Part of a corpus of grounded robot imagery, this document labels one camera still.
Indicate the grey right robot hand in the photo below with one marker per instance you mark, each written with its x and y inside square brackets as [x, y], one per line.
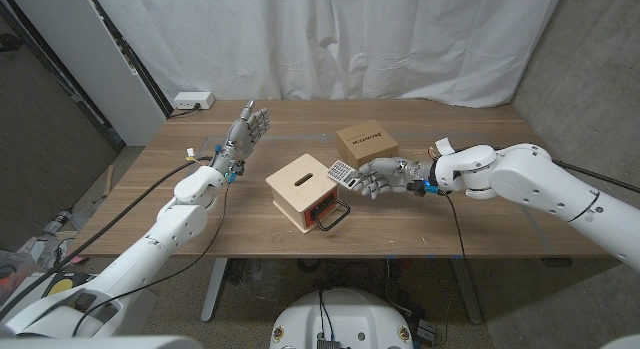
[395, 175]

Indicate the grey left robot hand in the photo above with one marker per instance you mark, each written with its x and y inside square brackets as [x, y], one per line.
[240, 139]

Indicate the small grey calculator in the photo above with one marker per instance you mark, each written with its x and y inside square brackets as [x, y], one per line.
[340, 171]

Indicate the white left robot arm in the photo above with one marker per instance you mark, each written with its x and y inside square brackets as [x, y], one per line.
[175, 224]

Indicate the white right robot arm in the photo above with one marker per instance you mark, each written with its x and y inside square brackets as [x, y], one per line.
[540, 184]

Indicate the brown cardboard box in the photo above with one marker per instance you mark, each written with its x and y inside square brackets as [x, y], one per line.
[367, 144]

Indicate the wooden drawer box with slot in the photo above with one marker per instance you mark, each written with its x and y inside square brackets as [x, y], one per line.
[300, 189]

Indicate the white power strip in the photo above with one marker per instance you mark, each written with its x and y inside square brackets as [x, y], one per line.
[192, 99]

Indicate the white curtain backdrop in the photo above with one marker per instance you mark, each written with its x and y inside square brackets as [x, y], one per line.
[325, 39]

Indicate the grey metal table leg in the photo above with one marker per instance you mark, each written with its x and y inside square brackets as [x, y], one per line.
[214, 289]
[467, 294]

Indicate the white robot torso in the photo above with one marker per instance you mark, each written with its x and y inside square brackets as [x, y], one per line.
[350, 314]

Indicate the grey power adapter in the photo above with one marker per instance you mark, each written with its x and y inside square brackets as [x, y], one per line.
[425, 330]

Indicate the grey cylindrical motor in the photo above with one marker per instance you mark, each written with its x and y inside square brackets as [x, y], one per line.
[59, 222]

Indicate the white panel with black frame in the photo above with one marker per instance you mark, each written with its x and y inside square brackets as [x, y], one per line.
[90, 54]

